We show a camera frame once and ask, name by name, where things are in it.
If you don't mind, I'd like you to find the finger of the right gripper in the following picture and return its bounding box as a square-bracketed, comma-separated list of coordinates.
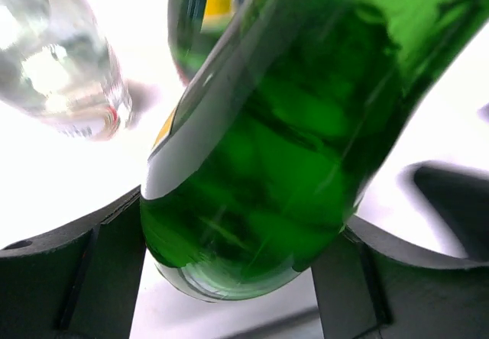
[412, 163, 488, 259]

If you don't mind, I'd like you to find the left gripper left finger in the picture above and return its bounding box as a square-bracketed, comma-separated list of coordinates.
[1, 188, 146, 338]

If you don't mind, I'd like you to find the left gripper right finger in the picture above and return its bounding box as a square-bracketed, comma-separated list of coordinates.
[313, 218, 488, 338]

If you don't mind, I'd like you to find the green bottle front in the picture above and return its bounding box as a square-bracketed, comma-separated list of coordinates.
[141, 0, 488, 302]

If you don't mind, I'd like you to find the green bottle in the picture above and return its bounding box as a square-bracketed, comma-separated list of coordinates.
[167, 0, 239, 85]
[141, 0, 488, 302]

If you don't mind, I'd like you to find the clear glass bottle left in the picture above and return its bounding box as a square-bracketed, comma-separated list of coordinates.
[1, 0, 132, 140]

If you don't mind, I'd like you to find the green bottle rear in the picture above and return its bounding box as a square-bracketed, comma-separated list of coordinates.
[167, 0, 239, 85]

